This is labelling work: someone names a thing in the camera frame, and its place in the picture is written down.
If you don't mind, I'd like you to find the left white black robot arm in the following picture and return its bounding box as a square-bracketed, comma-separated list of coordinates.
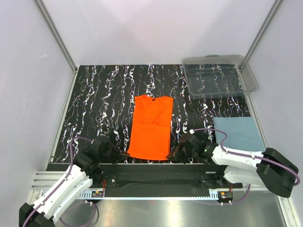
[18, 135, 130, 227]

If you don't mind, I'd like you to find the orange t shirt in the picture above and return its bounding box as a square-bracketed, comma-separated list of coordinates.
[127, 95, 174, 161]

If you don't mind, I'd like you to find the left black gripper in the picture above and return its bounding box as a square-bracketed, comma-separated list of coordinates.
[98, 142, 129, 165]

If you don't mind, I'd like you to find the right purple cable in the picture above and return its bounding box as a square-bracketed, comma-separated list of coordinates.
[191, 128, 301, 204]

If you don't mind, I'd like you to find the white toothed cable duct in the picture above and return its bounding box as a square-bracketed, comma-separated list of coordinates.
[77, 190, 233, 201]

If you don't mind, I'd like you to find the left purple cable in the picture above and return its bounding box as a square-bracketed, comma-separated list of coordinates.
[21, 136, 100, 227]

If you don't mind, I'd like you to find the aluminium corner post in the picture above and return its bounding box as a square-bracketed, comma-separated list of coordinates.
[34, 0, 79, 71]
[245, 0, 284, 61]

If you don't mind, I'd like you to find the clear plastic bin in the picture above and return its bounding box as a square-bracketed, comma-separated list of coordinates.
[182, 54, 259, 100]

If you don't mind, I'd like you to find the folded light blue t shirt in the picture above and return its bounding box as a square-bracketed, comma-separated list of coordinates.
[213, 117, 265, 151]

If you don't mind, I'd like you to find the left aluminium corner post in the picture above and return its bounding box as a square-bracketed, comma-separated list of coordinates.
[34, 0, 79, 71]

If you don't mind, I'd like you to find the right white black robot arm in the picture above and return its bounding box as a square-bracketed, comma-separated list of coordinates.
[166, 130, 301, 198]

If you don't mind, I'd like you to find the aluminium frame rail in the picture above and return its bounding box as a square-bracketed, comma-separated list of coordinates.
[31, 172, 289, 191]

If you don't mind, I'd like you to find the right aluminium corner post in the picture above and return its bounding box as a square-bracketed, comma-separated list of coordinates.
[245, 0, 284, 61]

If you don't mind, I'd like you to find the purple cable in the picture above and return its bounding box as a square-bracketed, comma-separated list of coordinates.
[21, 136, 100, 227]
[191, 128, 301, 204]

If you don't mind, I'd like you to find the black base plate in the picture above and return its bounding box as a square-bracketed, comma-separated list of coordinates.
[82, 163, 242, 189]

